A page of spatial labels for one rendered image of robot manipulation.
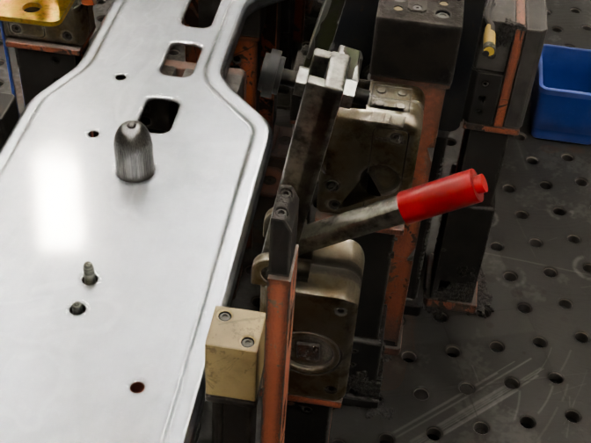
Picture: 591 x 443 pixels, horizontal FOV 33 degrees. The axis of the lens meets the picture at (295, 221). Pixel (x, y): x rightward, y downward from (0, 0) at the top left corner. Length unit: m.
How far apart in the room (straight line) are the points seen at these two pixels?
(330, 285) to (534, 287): 0.55
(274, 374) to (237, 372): 0.04
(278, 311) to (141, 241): 0.24
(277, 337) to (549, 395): 0.57
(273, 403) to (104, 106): 0.38
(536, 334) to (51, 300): 0.60
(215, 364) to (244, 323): 0.03
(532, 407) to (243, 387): 0.50
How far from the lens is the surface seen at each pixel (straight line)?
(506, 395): 1.10
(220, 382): 0.66
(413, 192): 0.64
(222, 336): 0.63
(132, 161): 0.82
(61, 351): 0.72
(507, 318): 1.17
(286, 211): 0.52
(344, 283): 0.69
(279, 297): 0.55
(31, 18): 0.57
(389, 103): 0.81
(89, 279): 0.75
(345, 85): 0.59
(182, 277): 0.76
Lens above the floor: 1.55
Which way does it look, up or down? 44 degrees down
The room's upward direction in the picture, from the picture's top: 4 degrees clockwise
